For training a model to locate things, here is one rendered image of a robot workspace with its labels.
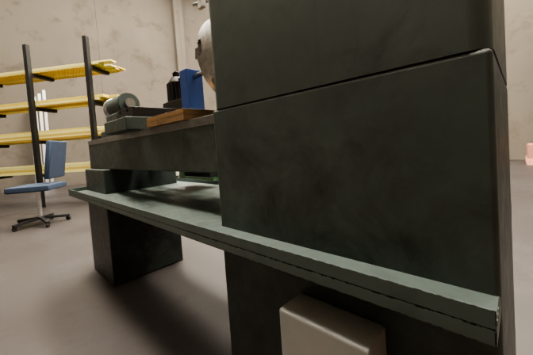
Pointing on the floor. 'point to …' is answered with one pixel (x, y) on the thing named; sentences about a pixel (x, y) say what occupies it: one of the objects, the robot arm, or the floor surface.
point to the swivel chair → (57, 167)
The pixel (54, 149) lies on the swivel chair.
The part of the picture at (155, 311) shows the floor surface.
